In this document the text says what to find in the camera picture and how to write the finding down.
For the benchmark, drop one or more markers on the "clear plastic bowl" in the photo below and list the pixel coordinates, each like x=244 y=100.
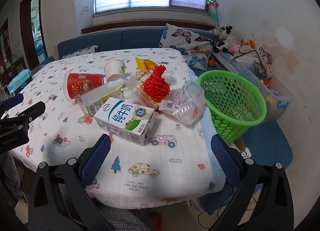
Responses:
x=100 y=92

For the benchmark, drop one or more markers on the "clear plastic bag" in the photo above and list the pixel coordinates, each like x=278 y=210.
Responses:
x=185 y=111

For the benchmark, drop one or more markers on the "small clear plastic cup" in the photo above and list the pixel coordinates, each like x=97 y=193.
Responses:
x=137 y=90

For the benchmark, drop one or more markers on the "grey quilted cushion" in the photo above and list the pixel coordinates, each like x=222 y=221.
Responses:
x=225 y=61

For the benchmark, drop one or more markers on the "clear plastic storage bin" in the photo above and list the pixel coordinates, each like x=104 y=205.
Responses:
x=280 y=106

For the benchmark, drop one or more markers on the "pink plush toy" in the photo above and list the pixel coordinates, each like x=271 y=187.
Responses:
x=235 y=49

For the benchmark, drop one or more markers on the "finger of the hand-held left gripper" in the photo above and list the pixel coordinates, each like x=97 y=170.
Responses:
x=31 y=112
x=13 y=100

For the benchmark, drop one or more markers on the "small white printed pillow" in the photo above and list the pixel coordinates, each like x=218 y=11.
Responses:
x=80 y=51

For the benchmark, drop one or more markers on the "patterned beige cloth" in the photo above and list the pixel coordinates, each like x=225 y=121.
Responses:
x=262 y=61

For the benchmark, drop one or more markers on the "brown wooden sofa rail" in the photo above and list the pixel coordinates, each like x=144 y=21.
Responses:
x=125 y=25

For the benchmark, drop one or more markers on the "light blue bag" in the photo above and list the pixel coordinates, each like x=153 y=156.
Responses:
x=20 y=79

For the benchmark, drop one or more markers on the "grey white plush toy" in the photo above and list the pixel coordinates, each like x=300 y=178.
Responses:
x=216 y=31

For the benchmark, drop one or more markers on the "dark wooden shelf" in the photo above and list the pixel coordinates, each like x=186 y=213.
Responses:
x=7 y=53

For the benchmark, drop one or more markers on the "yellow snack bag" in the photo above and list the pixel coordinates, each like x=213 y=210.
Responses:
x=147 y=65

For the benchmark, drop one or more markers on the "white wall socket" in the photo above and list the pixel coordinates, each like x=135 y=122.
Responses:
x=85 y=8

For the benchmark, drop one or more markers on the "white blue milk carton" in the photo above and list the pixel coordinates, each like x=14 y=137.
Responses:
x=120 y=116

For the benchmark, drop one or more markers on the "person's left forearm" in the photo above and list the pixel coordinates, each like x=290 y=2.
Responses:
x=11 y=168

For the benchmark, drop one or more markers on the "brown door frame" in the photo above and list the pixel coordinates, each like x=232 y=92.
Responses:
x=25 y=33

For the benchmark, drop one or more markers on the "person's grey plaid legs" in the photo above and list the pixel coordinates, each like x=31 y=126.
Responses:
x=120 y=218

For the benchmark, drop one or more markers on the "butterfly print pillow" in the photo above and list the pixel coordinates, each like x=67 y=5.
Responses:
x=185 y=38

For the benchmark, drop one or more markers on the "blue sofa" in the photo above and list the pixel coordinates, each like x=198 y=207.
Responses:
x=140 y=37

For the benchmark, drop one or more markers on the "green plastic basket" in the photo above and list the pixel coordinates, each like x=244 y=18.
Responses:
x=226 y=131

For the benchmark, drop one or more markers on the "red foam fruit net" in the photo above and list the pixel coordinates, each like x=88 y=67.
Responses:
x=155 y=86

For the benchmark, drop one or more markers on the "white paper cup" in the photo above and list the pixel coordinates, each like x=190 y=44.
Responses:
x=113 y=68

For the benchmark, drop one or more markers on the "red printed paper cup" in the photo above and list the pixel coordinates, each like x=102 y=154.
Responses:
x=85 y=85

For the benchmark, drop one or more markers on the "orange fox plush toy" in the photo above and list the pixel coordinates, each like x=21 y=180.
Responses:
x=247 y=45

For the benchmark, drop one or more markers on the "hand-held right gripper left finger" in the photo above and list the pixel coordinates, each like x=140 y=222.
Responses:
x=96 y=161

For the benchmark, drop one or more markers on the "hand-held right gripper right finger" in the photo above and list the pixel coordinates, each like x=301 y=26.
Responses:
x=226 y=161

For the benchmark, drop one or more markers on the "small orange ball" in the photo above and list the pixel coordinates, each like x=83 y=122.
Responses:
x=212 y=63

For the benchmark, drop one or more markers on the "black white cow plush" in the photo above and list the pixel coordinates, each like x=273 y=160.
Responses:
x=222 y=45
x=229 y=31

